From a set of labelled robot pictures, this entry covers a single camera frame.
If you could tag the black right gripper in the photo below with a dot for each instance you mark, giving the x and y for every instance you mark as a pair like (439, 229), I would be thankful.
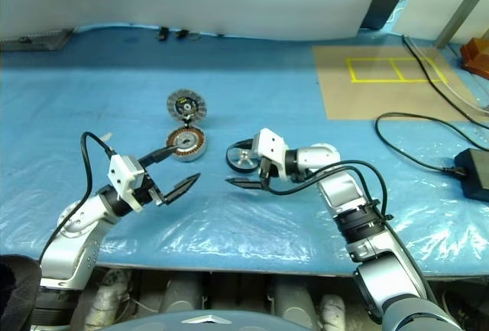
(268, 172)

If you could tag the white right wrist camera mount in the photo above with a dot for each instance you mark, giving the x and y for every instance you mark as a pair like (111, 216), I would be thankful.
(271, 143)

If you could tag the brown wooden box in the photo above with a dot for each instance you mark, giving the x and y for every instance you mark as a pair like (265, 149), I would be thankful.
(475, 57)

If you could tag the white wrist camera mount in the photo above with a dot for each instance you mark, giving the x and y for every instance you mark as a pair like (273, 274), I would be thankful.
(271, 143)
(122, 178)

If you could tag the grey rounded cylinder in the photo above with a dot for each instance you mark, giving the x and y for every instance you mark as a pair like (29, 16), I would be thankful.
(182, 293)
(294, 296)

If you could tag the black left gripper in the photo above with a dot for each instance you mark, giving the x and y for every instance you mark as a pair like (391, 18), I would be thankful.
(147, 189)

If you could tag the clear plastic tube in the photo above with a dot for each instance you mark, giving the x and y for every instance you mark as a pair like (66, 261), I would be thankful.
(470, 103)

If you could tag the grey robot torso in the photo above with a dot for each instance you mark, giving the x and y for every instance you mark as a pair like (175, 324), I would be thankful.
(214, 323)

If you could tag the grey aluminium post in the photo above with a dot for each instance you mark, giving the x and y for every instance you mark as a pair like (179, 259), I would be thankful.
(464, 2)

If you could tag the blue plastic table cover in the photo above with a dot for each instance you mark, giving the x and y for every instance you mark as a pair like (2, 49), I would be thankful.
(267, 78)

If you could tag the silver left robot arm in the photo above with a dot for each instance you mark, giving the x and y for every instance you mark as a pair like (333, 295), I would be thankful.
(72, 258)

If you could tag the motor stator with copper windings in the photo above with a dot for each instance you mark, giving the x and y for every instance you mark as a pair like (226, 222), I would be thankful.
(195, 140)

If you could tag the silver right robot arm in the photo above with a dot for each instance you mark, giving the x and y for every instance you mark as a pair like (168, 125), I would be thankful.
(344, 193)

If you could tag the small black clip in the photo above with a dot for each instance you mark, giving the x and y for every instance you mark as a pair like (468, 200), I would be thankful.
(183, 34)
(162, 33)

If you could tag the black power adapter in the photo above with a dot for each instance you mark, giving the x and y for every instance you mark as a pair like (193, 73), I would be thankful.
(475, 174)

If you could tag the small beige tape piece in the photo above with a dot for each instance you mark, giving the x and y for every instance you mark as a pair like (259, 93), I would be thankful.
(107, 136)

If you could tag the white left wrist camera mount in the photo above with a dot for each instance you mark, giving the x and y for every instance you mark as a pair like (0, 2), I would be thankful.
(122, 178)

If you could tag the brown cardboard sheet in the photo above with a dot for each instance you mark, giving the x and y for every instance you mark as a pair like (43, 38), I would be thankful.
(344, 98)

